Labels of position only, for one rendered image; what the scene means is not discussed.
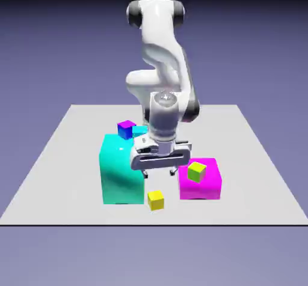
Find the small lime green cube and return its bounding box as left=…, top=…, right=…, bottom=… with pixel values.
left=187, top=161, right=208, bottom=184

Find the small cyan cube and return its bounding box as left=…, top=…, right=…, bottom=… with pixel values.
left=132, top=125, right=149, bottom=139

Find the small yellow cube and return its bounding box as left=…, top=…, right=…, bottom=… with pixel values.
left=147, top=190, right=165, bottom=211

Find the large magenta box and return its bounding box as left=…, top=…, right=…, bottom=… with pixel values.
left=178, top=157, right=223, bottom=201

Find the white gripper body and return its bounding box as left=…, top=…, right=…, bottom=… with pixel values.
left=129, top=142, right=193, bottom=171

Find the small purple cube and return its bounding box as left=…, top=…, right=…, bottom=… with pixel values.
left=117, top=120, right=137, bottom=141

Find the large cyan box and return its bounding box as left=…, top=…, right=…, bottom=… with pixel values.
left=99, top=133, right=146, bottom=205

